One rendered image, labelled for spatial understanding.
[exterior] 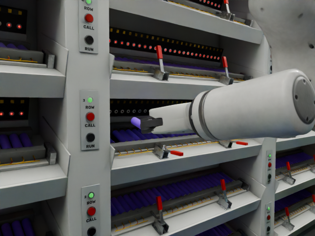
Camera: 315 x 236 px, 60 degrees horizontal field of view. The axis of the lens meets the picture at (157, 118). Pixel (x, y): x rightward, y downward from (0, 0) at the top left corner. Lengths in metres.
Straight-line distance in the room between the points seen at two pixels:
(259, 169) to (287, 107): 0.73
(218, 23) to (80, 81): 0.47
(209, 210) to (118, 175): 0.37
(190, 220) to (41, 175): 0.45
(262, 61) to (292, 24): 0.63
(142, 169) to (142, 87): 0.20
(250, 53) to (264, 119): 0.73
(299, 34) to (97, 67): 0.37
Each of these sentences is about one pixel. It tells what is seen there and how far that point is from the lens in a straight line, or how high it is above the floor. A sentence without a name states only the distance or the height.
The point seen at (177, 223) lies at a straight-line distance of 0.82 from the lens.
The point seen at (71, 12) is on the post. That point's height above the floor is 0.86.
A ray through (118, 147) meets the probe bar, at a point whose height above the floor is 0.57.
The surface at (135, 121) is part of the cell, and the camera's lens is 0.62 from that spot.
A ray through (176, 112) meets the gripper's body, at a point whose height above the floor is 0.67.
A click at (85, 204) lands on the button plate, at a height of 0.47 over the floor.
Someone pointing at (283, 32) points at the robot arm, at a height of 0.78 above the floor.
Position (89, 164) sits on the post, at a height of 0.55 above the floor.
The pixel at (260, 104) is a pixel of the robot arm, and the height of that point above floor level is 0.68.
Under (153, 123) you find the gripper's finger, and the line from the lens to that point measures 0.49.
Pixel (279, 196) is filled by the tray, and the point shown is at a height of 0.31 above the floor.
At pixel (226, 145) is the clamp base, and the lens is 0.89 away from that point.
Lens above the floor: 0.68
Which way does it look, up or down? 3 degrees down
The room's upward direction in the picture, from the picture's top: straight up
